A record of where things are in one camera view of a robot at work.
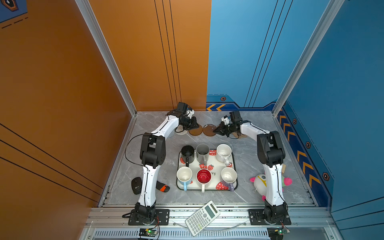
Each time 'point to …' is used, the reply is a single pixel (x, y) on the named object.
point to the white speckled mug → (223, 152)
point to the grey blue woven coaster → (180, 128)
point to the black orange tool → (162, 187)
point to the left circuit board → (145, 232)
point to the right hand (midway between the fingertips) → (213, 130)
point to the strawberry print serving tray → (213, 165)
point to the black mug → (187, 154)
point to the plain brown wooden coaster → (196, 132)
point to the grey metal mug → (202, 151)
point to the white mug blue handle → (184, 175)
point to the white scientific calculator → (201, 219)
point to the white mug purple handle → (229, 176)
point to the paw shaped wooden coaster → (239, 136)
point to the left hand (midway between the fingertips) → (199, 124)
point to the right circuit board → (277, 233)
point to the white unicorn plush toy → (260, 184)
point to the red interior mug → (203, 177)
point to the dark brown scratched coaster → (208, 130)
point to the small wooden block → (283, 168)
